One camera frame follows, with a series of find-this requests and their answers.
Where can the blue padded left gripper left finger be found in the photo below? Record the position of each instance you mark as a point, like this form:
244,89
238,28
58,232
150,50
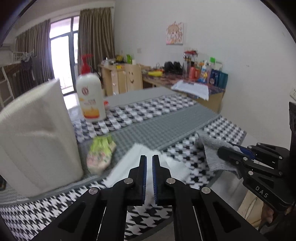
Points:
100,214

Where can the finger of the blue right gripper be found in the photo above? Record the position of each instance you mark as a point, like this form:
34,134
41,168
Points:
243,152

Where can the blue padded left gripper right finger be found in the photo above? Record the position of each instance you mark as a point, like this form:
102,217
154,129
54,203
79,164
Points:
198,214

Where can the grey towel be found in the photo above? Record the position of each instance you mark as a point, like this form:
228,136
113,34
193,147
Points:
211,146

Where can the white tissue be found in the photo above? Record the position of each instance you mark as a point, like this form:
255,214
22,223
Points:
131,160

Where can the green tissue packet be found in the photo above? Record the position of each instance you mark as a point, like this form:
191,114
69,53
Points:
100,154

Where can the white paper sheets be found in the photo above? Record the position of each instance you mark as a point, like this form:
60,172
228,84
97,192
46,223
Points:
196,89

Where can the houndstooth table mat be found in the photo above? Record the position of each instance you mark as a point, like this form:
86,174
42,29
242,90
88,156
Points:
168,124

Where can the white styrofoam box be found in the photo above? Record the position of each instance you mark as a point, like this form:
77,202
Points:
39,151

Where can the white lotion pump bottle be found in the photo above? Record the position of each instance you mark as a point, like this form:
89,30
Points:
89,91

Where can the smiley face wooden chair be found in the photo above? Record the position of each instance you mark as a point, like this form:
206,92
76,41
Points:
133,77

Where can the wooden desk with drawers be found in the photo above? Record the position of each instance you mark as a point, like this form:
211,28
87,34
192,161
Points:
114,78

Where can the left brown curtain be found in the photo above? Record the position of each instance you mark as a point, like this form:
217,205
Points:
36,39

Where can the brown curtain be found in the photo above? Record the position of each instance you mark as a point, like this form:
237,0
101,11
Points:
95,36
36,39

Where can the right brown curtain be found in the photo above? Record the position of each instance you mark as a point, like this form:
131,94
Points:
95,36

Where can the metal bunk bed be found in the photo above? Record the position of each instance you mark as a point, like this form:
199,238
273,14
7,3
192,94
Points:
17,76

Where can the glass balcony door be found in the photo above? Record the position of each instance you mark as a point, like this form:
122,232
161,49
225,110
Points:
64,52

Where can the anime girl wall poster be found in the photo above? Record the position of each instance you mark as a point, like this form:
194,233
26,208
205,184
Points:
175,34

